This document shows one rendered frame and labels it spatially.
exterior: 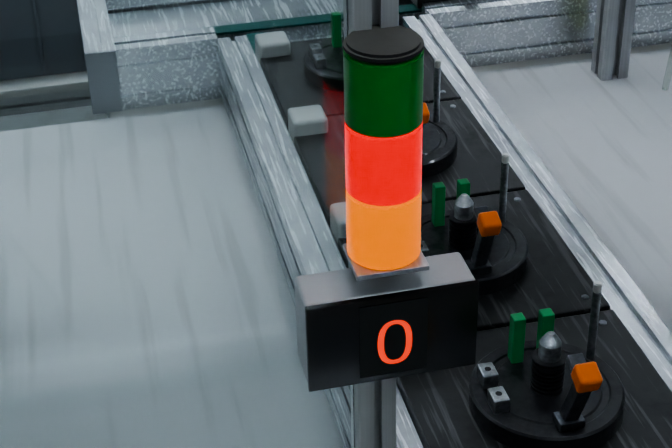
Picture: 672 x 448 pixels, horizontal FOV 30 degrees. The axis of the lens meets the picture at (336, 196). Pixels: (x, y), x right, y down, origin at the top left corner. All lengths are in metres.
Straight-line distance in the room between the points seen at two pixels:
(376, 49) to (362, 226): 0.12
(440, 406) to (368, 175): 0.42
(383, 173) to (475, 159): 0.76
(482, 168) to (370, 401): 0.63
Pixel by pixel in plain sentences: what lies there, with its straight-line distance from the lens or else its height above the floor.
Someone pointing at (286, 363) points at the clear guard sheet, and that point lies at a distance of 0.93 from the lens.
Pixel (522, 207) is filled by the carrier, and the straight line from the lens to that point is 1.46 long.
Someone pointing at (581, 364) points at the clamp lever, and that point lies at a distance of 1.06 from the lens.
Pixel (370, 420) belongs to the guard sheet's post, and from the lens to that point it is 0.96.
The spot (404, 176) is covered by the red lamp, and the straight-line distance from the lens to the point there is 0.80.
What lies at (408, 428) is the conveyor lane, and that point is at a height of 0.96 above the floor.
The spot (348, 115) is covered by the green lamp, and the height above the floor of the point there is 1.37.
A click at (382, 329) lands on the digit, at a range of 0.86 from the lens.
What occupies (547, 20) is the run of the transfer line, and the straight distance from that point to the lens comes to 2.05.
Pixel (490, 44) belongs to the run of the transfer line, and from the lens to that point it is 2.03.
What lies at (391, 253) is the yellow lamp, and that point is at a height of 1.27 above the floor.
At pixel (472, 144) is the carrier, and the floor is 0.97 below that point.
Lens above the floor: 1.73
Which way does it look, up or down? 31 degrees down
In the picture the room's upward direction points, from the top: 1 degrees counter-clockwise
